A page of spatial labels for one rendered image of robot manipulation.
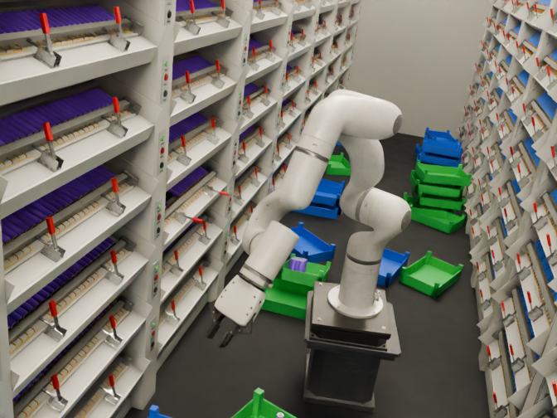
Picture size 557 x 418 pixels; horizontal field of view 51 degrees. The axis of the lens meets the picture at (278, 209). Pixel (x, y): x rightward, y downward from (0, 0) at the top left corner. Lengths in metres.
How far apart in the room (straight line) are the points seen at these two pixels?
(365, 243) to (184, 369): 0.82
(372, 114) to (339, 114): 0.11
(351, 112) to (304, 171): 0.19
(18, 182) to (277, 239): 0.61
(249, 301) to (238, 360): 0.87
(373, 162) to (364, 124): 0.20
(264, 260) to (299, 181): 0.21
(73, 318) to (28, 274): 0.26
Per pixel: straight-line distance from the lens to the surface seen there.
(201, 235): 2.28
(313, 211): 3.58
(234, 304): 1.47
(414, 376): 2.41
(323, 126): 1.44
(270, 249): 1.44
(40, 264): 1.30
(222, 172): 2.34
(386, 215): 1.82
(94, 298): 1.56
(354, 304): 2.01
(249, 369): 2.27
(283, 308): 2.57
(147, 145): 1.62
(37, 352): 1.40
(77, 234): 1.42
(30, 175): 1.20
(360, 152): 1.67
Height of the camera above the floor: 1.41
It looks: 23 degrees down
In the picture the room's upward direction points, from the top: 8 degrees clockwise
